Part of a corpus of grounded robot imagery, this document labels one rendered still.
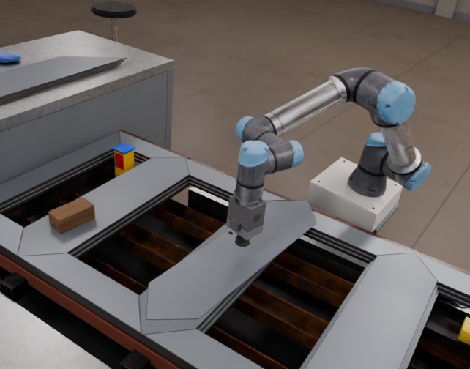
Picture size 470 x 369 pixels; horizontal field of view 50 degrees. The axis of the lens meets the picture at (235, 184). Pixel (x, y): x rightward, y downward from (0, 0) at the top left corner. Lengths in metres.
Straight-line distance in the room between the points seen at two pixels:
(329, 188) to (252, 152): 0.76
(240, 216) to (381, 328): 0.46
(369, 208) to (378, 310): 0.62
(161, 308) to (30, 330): 0.34
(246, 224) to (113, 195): 0.52
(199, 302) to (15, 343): 0.46
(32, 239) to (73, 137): 0.57
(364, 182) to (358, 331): 0.80
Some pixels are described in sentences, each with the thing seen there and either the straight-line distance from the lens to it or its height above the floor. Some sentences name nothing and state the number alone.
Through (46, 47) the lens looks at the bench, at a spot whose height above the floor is 1.05.
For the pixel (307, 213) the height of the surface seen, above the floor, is 0.85.
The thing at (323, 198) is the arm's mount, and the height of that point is 0.74.
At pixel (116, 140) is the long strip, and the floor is 0.85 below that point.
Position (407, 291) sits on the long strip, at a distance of 1.49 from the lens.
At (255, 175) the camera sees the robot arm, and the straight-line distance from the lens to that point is 1.29.
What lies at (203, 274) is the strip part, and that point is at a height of 0.85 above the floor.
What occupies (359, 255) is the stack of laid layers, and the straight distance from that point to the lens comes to 1.59.
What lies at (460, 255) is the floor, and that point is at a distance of 3.26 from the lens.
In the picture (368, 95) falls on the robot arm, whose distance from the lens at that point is 1.55.
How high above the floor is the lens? 1.78
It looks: 32 degrees down
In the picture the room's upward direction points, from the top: 6 degrees clockwise
